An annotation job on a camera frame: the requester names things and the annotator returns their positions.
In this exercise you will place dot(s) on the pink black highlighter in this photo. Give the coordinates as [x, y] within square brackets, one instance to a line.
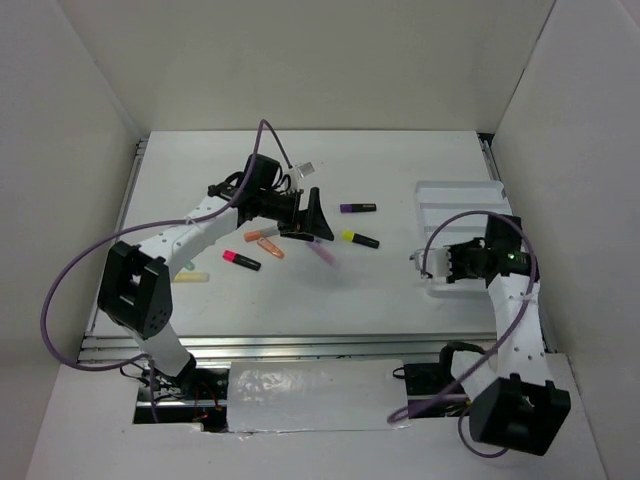
[241, 260]

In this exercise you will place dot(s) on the purple black highlighter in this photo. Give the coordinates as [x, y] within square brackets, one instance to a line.
[350, 208]

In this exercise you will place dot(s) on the orange grey highlighter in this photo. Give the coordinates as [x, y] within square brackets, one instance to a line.
[262, 233]

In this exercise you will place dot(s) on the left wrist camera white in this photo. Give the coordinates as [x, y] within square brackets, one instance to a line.
[297, 173]

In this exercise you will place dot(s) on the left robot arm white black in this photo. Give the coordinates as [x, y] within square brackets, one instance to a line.
[135, 291]

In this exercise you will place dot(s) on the pink translucent highlighter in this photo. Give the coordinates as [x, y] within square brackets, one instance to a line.
[324, 253]

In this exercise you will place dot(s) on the aluminium frame rail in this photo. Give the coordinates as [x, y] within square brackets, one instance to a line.
[403, 346]

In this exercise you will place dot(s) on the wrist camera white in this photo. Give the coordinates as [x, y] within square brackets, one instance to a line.
[297, 173]
[434, 267]

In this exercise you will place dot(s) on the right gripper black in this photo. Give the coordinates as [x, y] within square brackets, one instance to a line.
[454, 249]

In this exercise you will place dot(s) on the orange translucent highlighter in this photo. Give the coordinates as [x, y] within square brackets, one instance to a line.
[270, 247]

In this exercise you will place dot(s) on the white foil cover panel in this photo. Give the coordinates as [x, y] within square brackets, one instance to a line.
[316, 396]

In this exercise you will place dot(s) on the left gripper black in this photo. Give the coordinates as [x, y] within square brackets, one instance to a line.
[316, 223]

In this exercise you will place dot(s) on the yellow black highlighter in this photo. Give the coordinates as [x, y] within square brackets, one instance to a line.
[359, 239]

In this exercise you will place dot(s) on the white compartment tray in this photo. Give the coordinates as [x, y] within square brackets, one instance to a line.
[437, 201]

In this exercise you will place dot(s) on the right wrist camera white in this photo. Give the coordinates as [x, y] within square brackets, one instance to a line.
[434, 267]

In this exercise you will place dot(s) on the pale yellow highlighter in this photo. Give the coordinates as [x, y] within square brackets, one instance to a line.
[191, 277]

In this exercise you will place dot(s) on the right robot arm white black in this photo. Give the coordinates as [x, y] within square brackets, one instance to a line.
[514, 401]

